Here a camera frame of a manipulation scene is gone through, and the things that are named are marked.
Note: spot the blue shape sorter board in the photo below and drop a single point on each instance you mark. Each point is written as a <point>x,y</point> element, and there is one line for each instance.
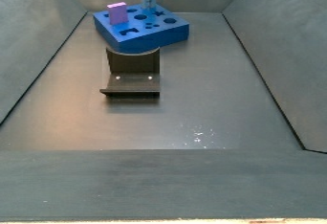
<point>150,29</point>

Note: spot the black curved stand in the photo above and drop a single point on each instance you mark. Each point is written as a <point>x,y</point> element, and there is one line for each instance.
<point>134,73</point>

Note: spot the purple rectangular block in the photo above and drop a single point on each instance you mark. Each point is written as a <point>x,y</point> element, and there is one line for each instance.
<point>118,14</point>

